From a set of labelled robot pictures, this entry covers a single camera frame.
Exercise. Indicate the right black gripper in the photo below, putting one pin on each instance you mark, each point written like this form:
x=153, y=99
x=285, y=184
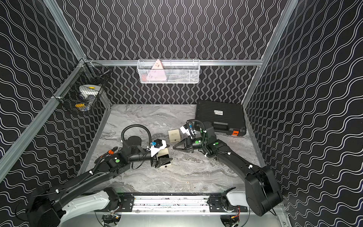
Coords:
x=187, y=143

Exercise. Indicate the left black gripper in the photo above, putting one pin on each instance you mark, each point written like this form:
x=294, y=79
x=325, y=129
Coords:
x=156, y=159

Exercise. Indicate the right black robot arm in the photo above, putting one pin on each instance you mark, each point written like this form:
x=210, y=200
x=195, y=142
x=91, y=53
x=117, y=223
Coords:
x=262, y=192

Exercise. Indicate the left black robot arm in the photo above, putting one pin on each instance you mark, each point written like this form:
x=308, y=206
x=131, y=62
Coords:
x=46, y=205

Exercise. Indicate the cream jewelry box right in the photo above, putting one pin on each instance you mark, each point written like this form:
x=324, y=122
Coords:
x=174, y=135

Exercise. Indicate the orange black pliers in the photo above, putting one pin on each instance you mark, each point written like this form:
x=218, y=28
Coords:
x=108, y=153

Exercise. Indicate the black plastic tool case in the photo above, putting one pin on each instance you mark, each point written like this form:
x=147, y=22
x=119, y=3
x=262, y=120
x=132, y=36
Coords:
x=224, y=117

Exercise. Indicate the pink triangular card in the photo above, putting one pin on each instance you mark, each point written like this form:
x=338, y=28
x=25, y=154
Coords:
x=157, y=73

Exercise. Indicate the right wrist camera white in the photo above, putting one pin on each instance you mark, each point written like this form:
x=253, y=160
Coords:
x=188, y=130

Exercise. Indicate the aluminium front rail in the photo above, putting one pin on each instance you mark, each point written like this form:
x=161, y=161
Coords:
x=143, y=204

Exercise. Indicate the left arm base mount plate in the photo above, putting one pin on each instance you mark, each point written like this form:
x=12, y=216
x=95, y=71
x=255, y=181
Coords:
x=123, y=204

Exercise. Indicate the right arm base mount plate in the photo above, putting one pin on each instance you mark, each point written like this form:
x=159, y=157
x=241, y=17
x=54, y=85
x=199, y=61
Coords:
x=221, y=204

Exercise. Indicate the white wire wall basket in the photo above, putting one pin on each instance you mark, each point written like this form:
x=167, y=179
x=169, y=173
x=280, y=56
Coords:
x=178, y=71

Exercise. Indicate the black wire corner basket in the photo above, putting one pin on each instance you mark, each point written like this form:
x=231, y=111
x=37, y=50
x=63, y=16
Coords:
x=84, y=92

